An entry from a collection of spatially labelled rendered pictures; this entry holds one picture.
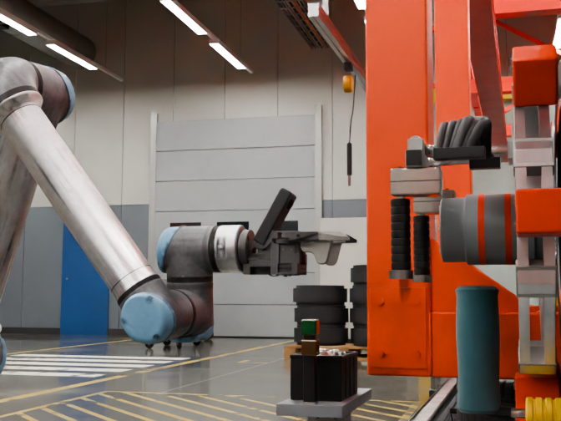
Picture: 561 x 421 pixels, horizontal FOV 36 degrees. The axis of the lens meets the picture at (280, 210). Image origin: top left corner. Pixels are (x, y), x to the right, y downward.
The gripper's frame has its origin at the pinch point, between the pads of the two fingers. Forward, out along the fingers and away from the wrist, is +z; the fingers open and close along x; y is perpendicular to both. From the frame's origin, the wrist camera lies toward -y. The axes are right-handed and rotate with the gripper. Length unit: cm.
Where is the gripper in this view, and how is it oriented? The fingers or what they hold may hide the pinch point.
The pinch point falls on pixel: (346, 235)
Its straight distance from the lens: 160.3
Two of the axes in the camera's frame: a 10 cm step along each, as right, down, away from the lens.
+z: 9.6, -0.2, -2.7
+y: 0.0, 9.9, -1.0
